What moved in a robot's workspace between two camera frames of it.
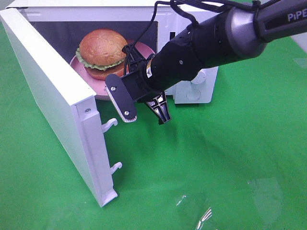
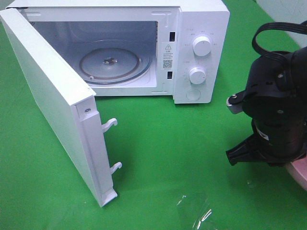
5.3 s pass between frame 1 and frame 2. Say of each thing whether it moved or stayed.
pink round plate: moved
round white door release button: stayed
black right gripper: moved
